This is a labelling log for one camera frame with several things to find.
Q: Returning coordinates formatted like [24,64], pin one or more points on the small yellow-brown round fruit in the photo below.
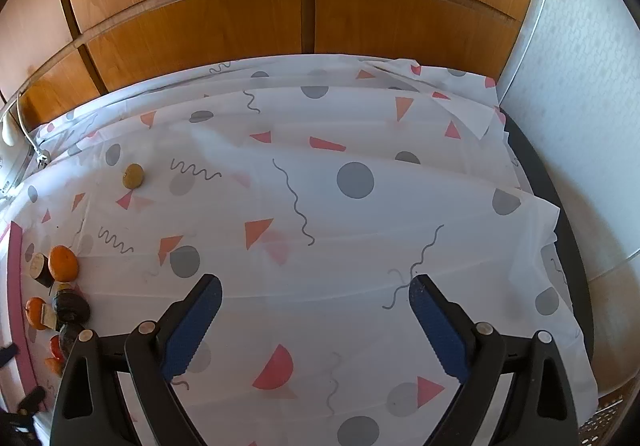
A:
[133,176]

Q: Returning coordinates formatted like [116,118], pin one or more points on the large orange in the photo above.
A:
[63,264]

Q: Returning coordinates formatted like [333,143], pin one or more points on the patterned white tablecloth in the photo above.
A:
[315,188]

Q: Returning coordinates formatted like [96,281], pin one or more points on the small red tomato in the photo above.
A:
[55,349]

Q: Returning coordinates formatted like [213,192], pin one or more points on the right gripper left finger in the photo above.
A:
[91,409]

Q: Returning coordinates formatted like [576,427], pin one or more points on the dark avocado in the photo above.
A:
[71,307]

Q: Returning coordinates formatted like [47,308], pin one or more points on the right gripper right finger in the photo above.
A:
[539,408]

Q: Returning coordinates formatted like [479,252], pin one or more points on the dark cut eggplant piece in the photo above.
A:
[39,270]

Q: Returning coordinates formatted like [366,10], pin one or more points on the pink-rimmed white tray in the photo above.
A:
[26,373]

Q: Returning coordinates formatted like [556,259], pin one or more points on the wooden wall panelling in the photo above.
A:
[59,54]

